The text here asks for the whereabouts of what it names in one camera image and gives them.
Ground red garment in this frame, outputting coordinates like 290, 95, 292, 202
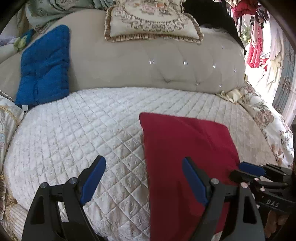
139, 113, 239, 240

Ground hanging red clothes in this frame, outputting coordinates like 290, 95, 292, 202
226, 1, 269, 68

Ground person's right hand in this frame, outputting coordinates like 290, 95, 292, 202
264, 210, 288, 238

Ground floral bedspread right side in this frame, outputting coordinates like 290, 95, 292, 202
236, 83, 295, 169

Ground white quilted bed cover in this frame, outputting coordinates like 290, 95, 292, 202
4, 87, 276, 240

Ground cream crumpled cloth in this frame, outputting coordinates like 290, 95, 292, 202
216, 89, 242, 103

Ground embroidered pillow left side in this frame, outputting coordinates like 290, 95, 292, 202
0, 89, 26, 223

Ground beige tufted headboard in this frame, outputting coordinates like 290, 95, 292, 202
0, 9, 246, 98

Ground blue quilted cushion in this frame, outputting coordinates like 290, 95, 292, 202
15, 25, 70, 108

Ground green and blue toy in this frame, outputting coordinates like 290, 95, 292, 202
14, 29, 36, 52

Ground black garment on headboard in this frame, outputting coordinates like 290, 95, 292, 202
182, 0, 244, 49

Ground purple cloth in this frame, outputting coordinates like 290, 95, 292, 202
0, 36, 18, 46

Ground ornate beige ruffled pillow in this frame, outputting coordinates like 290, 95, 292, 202
104, 0, 204, 44

